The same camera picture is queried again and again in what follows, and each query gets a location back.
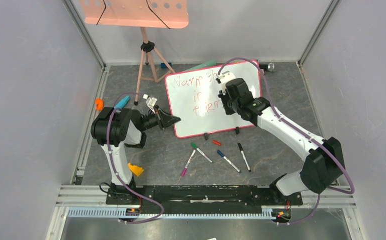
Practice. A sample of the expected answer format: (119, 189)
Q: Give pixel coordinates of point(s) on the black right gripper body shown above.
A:
(224, 101)

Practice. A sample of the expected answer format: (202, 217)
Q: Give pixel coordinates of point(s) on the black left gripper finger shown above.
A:
(168, 123)
(164, 116)

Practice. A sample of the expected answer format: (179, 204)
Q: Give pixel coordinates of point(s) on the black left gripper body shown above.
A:
(151, 120)

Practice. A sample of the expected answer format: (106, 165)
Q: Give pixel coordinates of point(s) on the pink framed whiteboard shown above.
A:
(193, 97)

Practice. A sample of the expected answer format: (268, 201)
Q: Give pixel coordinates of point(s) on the black whiteboard marker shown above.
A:
(244, 157)

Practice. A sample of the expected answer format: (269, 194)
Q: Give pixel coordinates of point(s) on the blue whiteboard marker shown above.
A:
(228, 160)

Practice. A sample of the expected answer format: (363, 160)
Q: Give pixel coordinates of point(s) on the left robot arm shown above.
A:
(115, 129)

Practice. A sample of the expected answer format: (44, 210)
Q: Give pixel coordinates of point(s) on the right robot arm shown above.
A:
(323, 159)

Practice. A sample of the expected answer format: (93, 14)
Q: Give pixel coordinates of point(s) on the purple whiteboard marker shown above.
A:
(187, 163)

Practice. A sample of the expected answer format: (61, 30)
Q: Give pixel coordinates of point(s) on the mint green cylinder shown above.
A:
(209, 63)

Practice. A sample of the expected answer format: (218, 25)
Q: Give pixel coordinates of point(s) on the black microphone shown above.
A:
(270, 67)

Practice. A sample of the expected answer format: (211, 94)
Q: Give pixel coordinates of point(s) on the orange stair toy block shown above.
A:
(136, 170)

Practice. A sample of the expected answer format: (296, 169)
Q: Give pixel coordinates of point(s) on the pink music stand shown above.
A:
(166, 14)

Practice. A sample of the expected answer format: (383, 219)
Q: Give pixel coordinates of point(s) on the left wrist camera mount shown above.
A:
(150, 102)

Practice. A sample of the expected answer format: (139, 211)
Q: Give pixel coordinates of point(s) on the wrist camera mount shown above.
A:
(226, 78)
(150, 102)

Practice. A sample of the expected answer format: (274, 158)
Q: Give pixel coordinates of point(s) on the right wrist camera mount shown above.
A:
(226, 78)

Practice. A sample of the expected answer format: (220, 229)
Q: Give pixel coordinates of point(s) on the orange toy block at wall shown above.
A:
(99, 104)

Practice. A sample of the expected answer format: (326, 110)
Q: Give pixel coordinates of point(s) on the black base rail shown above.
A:
(205, 199)

